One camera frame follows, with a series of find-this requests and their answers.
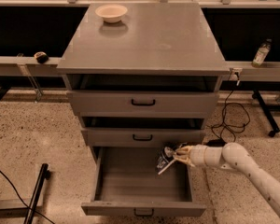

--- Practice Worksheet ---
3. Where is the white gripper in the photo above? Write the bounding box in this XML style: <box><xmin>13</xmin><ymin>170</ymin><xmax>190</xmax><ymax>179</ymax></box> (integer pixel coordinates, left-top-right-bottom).
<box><xmin>174</xmin><ymin>145</ymin><xmax>224</xmax><ymax>168</ymax></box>

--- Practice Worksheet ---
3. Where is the blue chip bag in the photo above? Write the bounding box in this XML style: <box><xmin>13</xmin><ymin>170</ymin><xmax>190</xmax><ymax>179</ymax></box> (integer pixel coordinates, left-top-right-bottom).
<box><xmin>156</xmin><ymin>143</ymin><xmax>185</xmax><ymax>175</ymax></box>

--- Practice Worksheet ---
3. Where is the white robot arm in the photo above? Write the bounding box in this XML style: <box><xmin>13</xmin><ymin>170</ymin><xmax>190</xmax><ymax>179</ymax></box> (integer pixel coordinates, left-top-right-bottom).
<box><xmin>174</xmin><ymin>143</ymin><xmax>280</xmax><ymax>217</ymax></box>

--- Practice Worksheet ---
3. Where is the grey open bottom drawer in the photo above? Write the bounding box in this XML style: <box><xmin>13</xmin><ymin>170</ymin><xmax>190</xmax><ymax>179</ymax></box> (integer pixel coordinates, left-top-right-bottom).
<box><xmin>81</xmin><ymin>147</ymin><xmax>206</xmax><ymax>217</ymax></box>

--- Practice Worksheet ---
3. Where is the grey drawer cabinet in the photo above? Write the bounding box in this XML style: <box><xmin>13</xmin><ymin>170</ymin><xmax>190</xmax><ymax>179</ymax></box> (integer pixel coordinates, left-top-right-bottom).
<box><xmin>56</xmin><ymin>2</ymin><xmax>231</xmax><ymax>161</ymax></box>

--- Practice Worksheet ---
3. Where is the grey middle drawer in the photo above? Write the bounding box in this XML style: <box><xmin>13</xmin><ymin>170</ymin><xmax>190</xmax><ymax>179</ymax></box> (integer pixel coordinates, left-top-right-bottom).
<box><xmin>81</xmin><ymin>128</ymin><xmax>205</xmax><ymax>147</ymax></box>

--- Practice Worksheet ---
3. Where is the grey top drawer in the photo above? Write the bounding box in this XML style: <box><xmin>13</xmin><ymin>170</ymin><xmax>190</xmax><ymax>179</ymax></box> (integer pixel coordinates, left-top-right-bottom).
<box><xmin>67</xmin><ymin>91</ymin><xmax>218</xmax><ymax>119</ymax></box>

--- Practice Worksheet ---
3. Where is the black caster table leg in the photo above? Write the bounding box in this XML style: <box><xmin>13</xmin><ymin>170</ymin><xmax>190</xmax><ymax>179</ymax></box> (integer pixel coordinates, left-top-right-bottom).
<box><xmin>252</xmin><ymin>90</ymin><xmax>280</xmax><ymax>137</ymax></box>

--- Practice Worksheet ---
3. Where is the green drink bottle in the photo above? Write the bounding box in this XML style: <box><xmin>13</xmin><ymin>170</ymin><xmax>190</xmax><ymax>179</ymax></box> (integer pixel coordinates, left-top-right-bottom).
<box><xmin>252</xmin><ymin>38</ymin><xmax>272</xmax><ymax>67</ymax></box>

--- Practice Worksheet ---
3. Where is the black metal stand leg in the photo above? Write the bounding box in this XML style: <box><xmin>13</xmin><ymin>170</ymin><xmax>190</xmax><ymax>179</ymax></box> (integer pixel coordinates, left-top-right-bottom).
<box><xmin>23</xmin><ymin>163</ymin><xmax>49</xmax><ymax>224</ymax></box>

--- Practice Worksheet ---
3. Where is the white paper bowl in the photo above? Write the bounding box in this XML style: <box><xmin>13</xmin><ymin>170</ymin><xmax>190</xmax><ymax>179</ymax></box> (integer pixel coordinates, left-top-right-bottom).
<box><xmin>95</xmin><ymin>4</ymin><xmax>128</xmax><ymax>23</ymax></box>

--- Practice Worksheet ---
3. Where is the small black round object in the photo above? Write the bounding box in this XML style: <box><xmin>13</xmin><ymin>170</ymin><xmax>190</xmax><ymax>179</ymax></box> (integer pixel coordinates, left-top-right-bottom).
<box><xmin>34</xmin><ymin>51</ymin><xmax>49</xmax><ymax>63</ymax></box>

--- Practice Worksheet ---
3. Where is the black power cable with adapter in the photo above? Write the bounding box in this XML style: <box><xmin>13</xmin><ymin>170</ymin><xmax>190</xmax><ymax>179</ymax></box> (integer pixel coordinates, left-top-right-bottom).
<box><xmin>204</xmin><ymin>77</ymin><xmax>251</xmax><ymax>147</ymax></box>

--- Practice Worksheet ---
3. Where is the white wall outlet plug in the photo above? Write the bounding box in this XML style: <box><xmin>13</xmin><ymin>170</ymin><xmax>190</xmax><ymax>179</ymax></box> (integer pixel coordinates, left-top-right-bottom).
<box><xmin>229</xmin><ymin>68</ymin><xmax>243</xmax><ymax>81</ymax></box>

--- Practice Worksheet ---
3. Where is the black floor cable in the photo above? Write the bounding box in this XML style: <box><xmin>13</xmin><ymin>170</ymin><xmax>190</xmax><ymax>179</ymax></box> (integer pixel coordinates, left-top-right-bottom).
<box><xmin>0</xmin><ymin>161</ymin><xmax>55</xmax><ymax>224</ymax></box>

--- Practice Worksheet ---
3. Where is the grey metal rail shelf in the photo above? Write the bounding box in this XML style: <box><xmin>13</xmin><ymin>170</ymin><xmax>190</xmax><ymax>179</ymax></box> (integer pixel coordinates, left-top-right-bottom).
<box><xmin>0</xmin><ymin>56</ymin><xmax>61</xmax><ymax>77</ymax></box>

